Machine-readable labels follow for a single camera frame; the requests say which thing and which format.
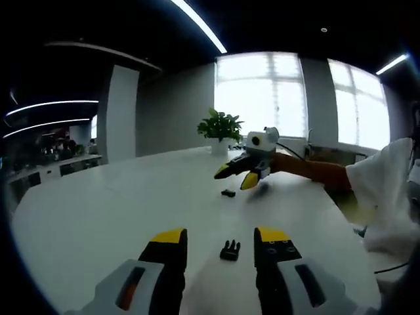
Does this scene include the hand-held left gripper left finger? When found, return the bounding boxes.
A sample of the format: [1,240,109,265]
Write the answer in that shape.
[64,227,188,315]

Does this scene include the potted green plant white pot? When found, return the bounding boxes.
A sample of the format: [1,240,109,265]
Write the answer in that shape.
[196,107,245,156]

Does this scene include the white office desk row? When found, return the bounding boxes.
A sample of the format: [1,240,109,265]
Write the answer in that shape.
[6,154,102,198]

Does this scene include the white ceiling light strip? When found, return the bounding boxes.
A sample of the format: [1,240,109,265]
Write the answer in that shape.
[375,54,410,75]
[5,100,99,117]
[170,0,229,54]
[2,117,91,138]

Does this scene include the black pronged plastic buckle part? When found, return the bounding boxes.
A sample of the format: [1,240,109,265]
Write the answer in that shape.
[219,239,242,262]

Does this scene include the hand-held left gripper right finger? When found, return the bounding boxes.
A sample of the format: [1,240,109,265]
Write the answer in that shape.
[253,225,358,315]

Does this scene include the bright window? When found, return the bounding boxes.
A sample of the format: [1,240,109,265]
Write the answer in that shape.
[327,58,390,150]
[215,52,308,138]

